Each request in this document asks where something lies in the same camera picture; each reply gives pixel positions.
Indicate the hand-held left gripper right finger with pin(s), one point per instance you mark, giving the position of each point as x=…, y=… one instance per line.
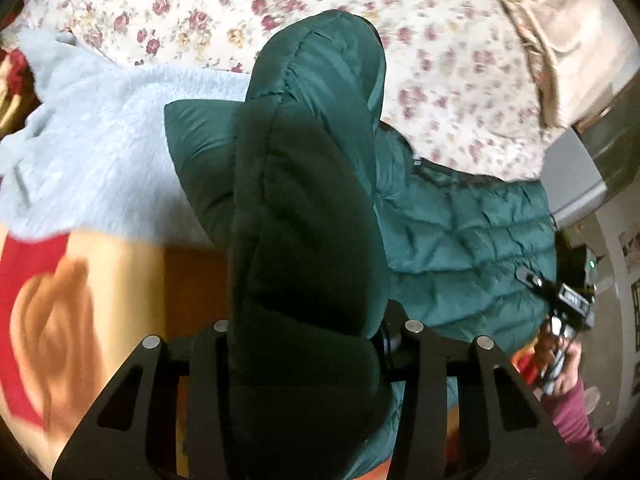
x=425, y=360

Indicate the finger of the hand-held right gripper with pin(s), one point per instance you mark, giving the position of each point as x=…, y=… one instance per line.
x=528, y=277

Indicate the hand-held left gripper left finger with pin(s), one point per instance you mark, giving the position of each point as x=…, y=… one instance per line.
x=210, y=360

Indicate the green puffer jacket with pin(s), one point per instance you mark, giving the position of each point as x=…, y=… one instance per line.
x=310, y=210

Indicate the person's right hand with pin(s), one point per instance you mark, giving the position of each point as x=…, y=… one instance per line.
x=565, y=360

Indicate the grey panel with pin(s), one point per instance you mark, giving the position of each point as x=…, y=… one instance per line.
x=570, y=185

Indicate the floral quilt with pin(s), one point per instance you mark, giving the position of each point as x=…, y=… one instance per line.
x=440, y=60

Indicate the light blue fleece garment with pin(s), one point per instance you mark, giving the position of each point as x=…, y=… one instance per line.
x=100, y=150

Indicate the beige satin-trimmed bedcover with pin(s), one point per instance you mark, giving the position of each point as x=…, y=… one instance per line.
x=565, y=25

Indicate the small wall picture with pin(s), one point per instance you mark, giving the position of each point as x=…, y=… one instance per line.
x=630, y=244

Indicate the green wall picture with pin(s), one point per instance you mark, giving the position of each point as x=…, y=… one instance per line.
x=635, y=312

